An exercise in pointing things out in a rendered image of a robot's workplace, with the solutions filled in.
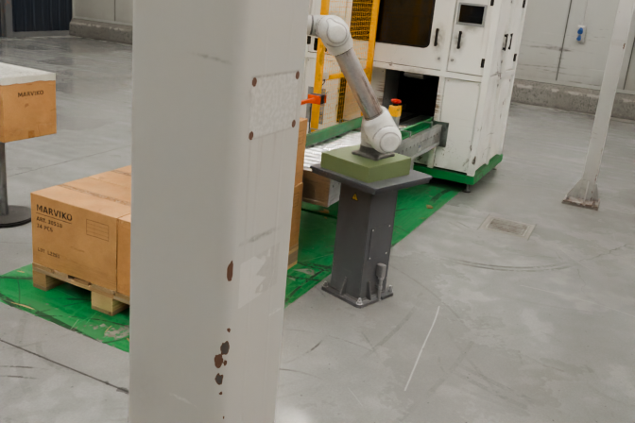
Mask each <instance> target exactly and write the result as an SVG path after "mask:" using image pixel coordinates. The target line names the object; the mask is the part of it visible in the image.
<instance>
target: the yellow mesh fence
mask: <svg viewBox="0 0 635 423"><path fill-rule="evenodd" d="M372 1H373V3H371V0H370V3H371V4H373V5H372V7H371V9H372V14H371V15H370V18H371V21H369V22H371V23H370V24H369V25H363V26H367V27H368V28H369V26H370V32H369V39H368V40H369V41H368V43H364V47H365V45H366V46H367V44H368V45H369V48H368V50H367V53H368V57H364V54H363V57H364V58H366V62H367V65H365V66H366V67H365V69H363V70H364V72H365V74H366V76H367V78H368V81H369V84H370V83H371V75H372V66H373V58H374V49H375V41H376V32H377V24H378V15H379V7H380V0H372ZM330 2H335V0H334V1H330V0H321V8H320V15H329V12H332V13H336V12H343V14H344V10H343V11H342V9H341V11H334V10H333V11H329V6H330ZM349 3H357V2H349ZM349 3H348V6H347V7H339V6H338V4H337V7H338V8H339V10H340V8H352V6H351V4H350V6H349ZM335 5H336V2H335ZM325 48H326V47H325V45H324V44H323V42H322V41H321V38H318V40H317V61H316V71H315V83H314V93H322V91H321V89H322V77H323V68H325V71H326V67H324V58H325V53H329V52H325ZM329 54H330V53H329ZM341 77H344V75H343V73H342V71H341V73H340V70H339V73H337V74H331V75H330V73H329V79H326V81H325V82H326V84H327V80H330V81H332V80H331V79H334V80H335V81H336V82H337V79H338V78H340V79H342V78H341ZM320 107H322V106H321V105H318V104H313V105H312V115H311V126H310V128H316V129H318V120H319V110H320ZM319 121H320V122H321V119H320V120H319Z"/></svg>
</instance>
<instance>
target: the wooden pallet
mask: <svg viewBox="0 0 635 423"><path fill-rule="evenodd" d="M298 249H299V243H297V244H295V245H293V246H291V247H289V252H288V264H287V270H288V269H289V268H291V267H292V266H294V265H295V264H297V261H298ZM32 271H33V286H34V287H36V288H39V289H41V290H44V291H48V290H50V289H52V288H55V287H57V286H59V285H62V284H63V283H65V282H68V283H71V284H74V285H76V286H78V287H81V288H84V289H87V290H89V291H92V309H94V310H97V311H99V312H102V313H105V314H108V315H111V316H114V315H115V314H117V313H120V312H122V311H124V310H125V309H126V308H128V307H130V296H126V295H123V294H120V293H117V292H114V291H113V290H110V289H107V288H104V287H101V286H99V285H96V284H93V283H90V282H88V281H86V280H83V279H78V278H75V277H72V276H70V275H67V274H64V273H61V272H59V271H57V270H54V269H51V268H48V267H45V266H43V265H40V264H37V263H34V262H33V263H32Z"/></svg>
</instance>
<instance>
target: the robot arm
mask: <svg viewBox="0 0 635 423"><path fill-rule="evenodd" d="M307 35H312V36H316V37H319V38H321V41H322V42H323V44H324V45H325V47H326V49H327V50H328V52H329V53H330V54H331V55H332V56H335V59H336V61H337V63H338V65H339V67H340V69H341V71H342V73H343V75H344V77H345V78H346V80H347V82H348V85H349V87H350V89H351V91H352V94H353V96H354V98H355V100H356V102H357V104H358V106H359V108H360V110H361V111H362V113H363V118H362V125H361V143H360V148H359V149H357V150H353V151H352V154H353V155H358V156H361V157H364V158H367V159H371V160H373V161H378V160H381V159H385V158H389V157H395V153H393V151H395V150H396V149H398V148H399V146H400V144H401V142H402V134H401V132H400V131H399V130H398V128H397V126H396V124H395V122H394V121H393V119H392V117H391V115H390V113H389V111H388V109H387V108H386V107H381V106H380V104H379V102H378V100H377V97H376V95H375V93H374V91H373V89H372V88H371V86H370V84H369V81H368V78H367V76H366V74H365V72H364V70H363V68H362V66H361V64H360V62H359V60H358V57H357V56H356V54H355V52H354V50H353V48H352V46H353V41H352V36H351V33H350V30H349V28H348V26H347V24H346V23H345V22H344V21H343V20H342V19H341V18H339V17H337V16H334V15H308V24H307Z"/></svg>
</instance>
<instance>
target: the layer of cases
mask: <svg viewBox="0 0 635 423"><path fill-rule="evenodd" d="M302 190H303V182H301V183H299V184H297V185H295V186H294V194H293V207H292V218H291V229H290V241H289V247H291V246H293V245H295V244H297V243H298V242H299V233H300V212H301V201H302ZM30 197H31V225H32V252H33V262H34V263H37V264H40V265H43V266H45V267H48V268H51V269H54V270H57V271H59V272H61V273H64V274H67V275H70V276H72V277H75V278H78V279H83V280H86V281H88V282H90V283H93V284H96V285H99V286H101V287H104V288H107V289H110V290H113V291H114V292H117V293H120V294H123V295H126V296H130V216H131V165H129V166H125V167H121V168H118V169H114V170H111V171H108V172H104V173H101V174H97V175H93V176H90V177H87V178H81V179H77V180H74V181H70V182H66V183H63V184H60V185H56V186H53V187H49V188H46V189H42V190H39V191H36V192H32V193H30Z"/></svg>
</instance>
